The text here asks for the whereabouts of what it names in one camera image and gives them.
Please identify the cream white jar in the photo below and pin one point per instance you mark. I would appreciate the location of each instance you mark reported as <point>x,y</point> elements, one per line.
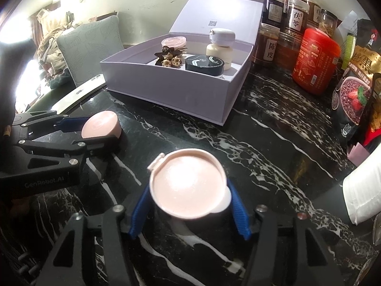
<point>225,53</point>

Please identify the white smartphone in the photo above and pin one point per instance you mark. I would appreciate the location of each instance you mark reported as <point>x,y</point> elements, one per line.
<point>72,99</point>

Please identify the white tissue pack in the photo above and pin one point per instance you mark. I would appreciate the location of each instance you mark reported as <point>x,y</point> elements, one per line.
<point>361,190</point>

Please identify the black grain snack bag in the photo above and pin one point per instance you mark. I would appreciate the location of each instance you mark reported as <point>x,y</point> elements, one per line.
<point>355,93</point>

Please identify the light green leaf cushion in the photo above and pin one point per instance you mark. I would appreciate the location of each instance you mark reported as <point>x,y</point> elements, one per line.
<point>87,45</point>

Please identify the red tin canister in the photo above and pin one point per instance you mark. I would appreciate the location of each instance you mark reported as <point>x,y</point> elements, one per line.
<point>317,59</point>

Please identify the dark jar white label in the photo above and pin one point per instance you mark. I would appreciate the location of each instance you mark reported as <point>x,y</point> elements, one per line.
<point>272,12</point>

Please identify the clear pink blush compact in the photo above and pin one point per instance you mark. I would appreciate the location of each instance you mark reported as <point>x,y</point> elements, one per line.
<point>176,42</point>

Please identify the white lavender dome case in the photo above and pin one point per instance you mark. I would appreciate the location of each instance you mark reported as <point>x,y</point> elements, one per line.
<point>222,37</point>

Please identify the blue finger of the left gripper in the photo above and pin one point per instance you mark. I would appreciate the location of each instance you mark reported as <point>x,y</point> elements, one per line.
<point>76,148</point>
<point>55,123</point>

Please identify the jar with fuling label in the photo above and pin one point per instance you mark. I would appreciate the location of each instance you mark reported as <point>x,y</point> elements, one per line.
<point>296,19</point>

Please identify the green tube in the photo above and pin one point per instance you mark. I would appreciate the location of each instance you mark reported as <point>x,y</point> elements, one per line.
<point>348,50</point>

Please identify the pink round compact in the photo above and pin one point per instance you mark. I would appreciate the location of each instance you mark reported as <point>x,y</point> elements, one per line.
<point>105,123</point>

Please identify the jar with dried roots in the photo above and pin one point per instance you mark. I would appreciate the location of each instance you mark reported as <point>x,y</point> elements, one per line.
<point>327,22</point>

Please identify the amber plastic jar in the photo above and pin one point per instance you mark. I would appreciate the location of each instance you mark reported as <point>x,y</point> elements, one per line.
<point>287,51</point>

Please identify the lavender gift box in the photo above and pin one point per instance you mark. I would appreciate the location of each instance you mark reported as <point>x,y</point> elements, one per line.
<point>133,71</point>

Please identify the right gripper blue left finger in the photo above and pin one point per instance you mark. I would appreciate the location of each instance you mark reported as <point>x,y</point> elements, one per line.
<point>120,226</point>

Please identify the jar with chenpi label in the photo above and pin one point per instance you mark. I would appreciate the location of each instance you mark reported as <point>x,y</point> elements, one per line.
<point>265,46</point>

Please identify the brown bear hair claw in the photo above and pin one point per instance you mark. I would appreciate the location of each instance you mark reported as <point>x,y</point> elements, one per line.
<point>175,62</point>

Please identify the pink white puff case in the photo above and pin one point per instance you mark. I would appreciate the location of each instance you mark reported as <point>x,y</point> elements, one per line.
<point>189,184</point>

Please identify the black round powder jar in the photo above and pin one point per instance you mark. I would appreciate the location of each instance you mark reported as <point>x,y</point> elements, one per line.
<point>209,65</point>

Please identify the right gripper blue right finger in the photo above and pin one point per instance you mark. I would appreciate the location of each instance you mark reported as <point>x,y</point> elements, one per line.
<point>261,224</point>

